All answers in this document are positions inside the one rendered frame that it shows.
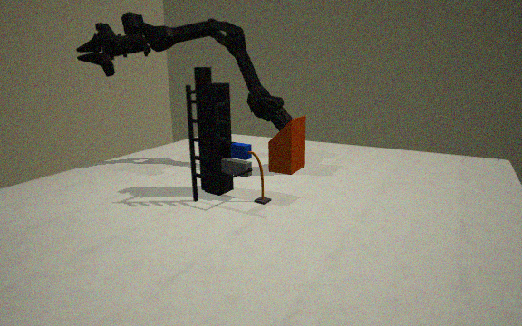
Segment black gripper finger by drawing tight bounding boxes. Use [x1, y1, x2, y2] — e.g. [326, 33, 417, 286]
[77, 48, 102, 67]
[76, 33, 102, 53]

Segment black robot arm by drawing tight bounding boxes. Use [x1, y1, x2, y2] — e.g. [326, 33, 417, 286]
[97, 12, 293, 131]

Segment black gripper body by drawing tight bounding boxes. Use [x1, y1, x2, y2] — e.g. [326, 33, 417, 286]
[96, 34, 130, 77]

